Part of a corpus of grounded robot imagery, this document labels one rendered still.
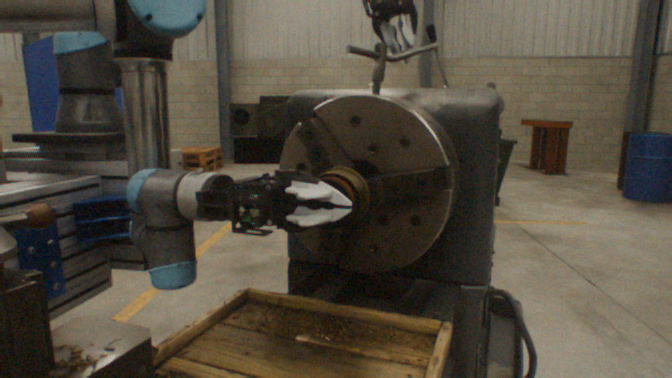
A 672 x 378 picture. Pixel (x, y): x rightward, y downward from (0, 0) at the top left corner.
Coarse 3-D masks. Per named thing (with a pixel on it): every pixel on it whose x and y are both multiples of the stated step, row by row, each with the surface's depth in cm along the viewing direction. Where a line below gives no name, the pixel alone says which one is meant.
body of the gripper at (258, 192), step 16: (224, 176) 65; (256, 176) 63; (272, 176) 62; (208, 192) 61; (224, 192) 61; (240, 192) 58; (256, 192) 57; (272, 192) 60; (208, 208) 62; (224, 208) 62; (240, 208) 59; (256, 208) 59; (272, 208) 60; (288, 208) 63; (240, 224) 61; (256, 224) 59; (272, 224) 59
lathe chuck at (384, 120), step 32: (352, 96) 73; (384, 96) 74; (352, 128) 74; (384, 128) 72; (416, 128) 70; (288, 160) 79; (352, 160) 75; (384, 160) 73; (416, 160) 71; (448, 160) 70; (448, 192) 70; (384, 224) 75; (416, 224) 73; (352, 256) 78; (384, 256) 76; (416, 256) 74
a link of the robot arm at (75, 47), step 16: (80, 32) 94; (96, 32) 96; (64, 48) 94; (80, 48) 94; (96, 48) 96; (112, 48) 101; (64, 64) 94; (80, 64) 95; (96, 64) 96; (112, 64) 100; (64, 80) 95; (80, 80) 95; (96, 80) 97; (112, 80) 101
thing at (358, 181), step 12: (336, 168) 67; (348, 168) 66; (324, 180) 61; (336, 180) 62; (348, 180) 63; (360, 180) 66; (348, 192) 61; (360, 192) 64; (312, 204) 64; (324, 204) 67; (360, 204) 63; (348, 216) 61; (360, 216) 67; (324, 228) 63
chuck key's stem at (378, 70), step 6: (378, 48) 73; (384, 48) 73; (384, 54) 73; (378, 60) 73; (384, 60) 74; (378, 66) 74; (384, 66) 74; (372, 72) 74; (378, 72) 74; (384, 72) 74; (372, 78) 75; (378, 78) 74; (378, 84) 75; (372, 90) 75; (378, 90) 75
